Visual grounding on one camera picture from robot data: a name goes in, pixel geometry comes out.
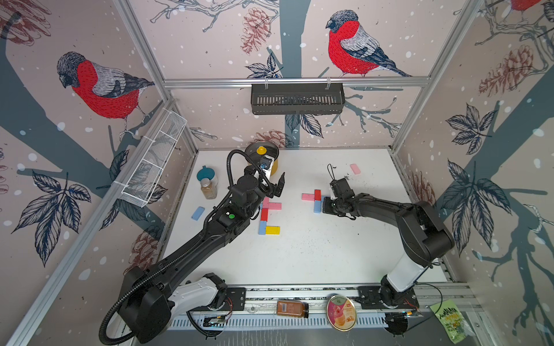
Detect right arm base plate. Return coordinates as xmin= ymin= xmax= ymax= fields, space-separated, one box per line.
xmin=357 ymin=285 xmax=420 ymax=310

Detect black hanging shelf basket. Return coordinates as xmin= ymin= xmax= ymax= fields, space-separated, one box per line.
xmin=250 ymin=83 xmax=346 ymax=115

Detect white wire basket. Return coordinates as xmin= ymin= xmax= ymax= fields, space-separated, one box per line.
xmin=119 ymin=110 xmax=187 ymax=208

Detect pink round cup lid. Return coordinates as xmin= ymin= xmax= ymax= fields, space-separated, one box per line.
xmin=326 ymin=295 xmax=357 ymax=332

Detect brown spice jar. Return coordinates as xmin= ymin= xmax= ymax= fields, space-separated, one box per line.
xmin=200 ymin=178 xmax=217 ymax=200

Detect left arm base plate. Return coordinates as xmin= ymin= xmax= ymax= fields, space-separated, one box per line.
xmin=206 ymin=287 xmax=247 ymax=311

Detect glass lid yellow knob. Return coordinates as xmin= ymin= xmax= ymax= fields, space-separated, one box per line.
xmin=245 ymin=141 xmax=279 ymax=161

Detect pink block cluster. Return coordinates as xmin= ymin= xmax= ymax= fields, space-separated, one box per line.
xmin=302 ymin=193 xmax=315 ymax=201

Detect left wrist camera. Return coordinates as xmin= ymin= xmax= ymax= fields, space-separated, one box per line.
xmin=259 ymin=155 xmax=275 ymax=179

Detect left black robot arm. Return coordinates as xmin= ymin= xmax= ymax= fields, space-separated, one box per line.
xmin=99 ymin=142 xmax=285 ymax=345

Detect brown packet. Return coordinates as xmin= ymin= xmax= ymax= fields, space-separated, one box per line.
xmin=276 ymin=300 xmax=310 ymax=319

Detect yellow pot with handle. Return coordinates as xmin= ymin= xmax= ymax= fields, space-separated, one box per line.
xmin=270 ymin=159 xmax=278 ymax=177

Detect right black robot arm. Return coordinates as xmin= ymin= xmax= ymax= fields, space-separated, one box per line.
xmin=323 ymin=178 xmax=455 ymax=308

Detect blue block table edge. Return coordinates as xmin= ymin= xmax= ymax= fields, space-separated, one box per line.
xmin=191 ymin=206 xmax=205 ymax=221

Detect green snack packet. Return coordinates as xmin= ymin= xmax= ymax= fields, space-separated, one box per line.
xmin=430 ymin=300 xmax=476 ymax=345

